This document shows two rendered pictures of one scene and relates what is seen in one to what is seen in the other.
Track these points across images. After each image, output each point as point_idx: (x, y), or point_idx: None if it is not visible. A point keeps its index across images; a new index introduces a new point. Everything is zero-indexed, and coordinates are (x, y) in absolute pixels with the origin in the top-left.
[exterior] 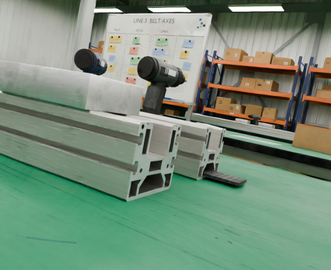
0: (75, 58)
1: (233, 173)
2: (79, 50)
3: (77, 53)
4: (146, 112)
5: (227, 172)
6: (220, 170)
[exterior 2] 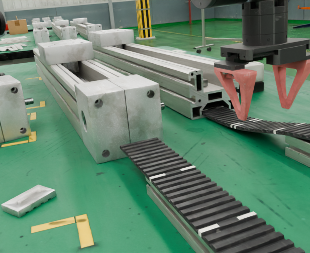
0: (5, 21)
1: (22, 74)
2: None
3: (3, 15)
4: (38, 52)
5: (22, 75)
6: (22, 75)
